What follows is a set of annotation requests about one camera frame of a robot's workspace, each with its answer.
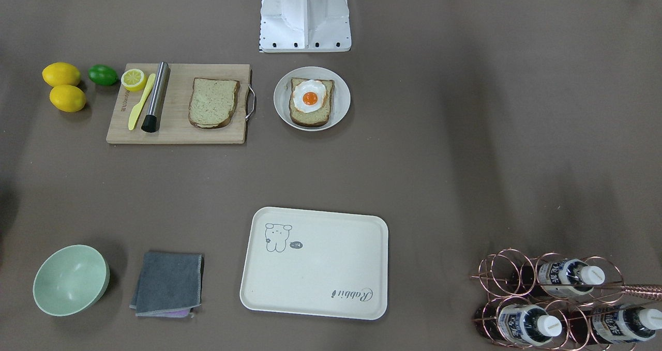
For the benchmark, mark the green lime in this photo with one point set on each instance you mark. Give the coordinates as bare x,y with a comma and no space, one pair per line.
102,75

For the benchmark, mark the cream rabbit tray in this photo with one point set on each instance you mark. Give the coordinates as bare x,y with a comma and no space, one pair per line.
315,262

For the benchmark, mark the yellow lemon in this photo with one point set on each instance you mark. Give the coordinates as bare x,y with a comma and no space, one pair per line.
61,73
67,98

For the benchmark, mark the tea bottle upper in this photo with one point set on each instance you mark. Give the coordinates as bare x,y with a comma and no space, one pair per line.
562,279

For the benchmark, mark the mint green bowl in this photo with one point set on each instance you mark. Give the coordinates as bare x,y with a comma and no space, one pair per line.
71,280

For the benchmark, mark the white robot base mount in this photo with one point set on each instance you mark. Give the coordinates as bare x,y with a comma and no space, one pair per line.
305,26

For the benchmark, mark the yellow plastic knife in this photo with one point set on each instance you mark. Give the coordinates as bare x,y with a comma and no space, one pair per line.
137,108

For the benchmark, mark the fried egg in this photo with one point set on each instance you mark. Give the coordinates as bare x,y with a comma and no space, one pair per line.
307,96

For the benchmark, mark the steel muddler black tip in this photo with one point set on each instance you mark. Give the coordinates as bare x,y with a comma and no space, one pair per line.
151,121

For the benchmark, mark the tea bottle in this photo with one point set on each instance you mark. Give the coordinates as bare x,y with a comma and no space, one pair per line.
614,325
517,324
562,279

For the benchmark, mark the yellow lemon lower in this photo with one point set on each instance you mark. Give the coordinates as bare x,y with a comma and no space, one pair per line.
67,98

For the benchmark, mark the half cut lemon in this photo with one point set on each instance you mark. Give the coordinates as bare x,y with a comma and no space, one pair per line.
134,80

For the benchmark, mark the copper wire bottle rack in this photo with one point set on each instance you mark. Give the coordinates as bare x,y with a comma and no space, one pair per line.
555,302

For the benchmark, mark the plain bread slice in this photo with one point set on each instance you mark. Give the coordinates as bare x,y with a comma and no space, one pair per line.
212,103

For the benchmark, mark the white round plate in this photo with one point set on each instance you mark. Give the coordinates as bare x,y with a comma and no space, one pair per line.
341,95

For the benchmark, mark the grey folded cloth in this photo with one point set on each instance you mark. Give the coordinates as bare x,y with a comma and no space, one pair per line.
169,285

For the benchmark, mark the yellow lemon upper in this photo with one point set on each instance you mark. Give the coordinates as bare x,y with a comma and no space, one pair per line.
61,73

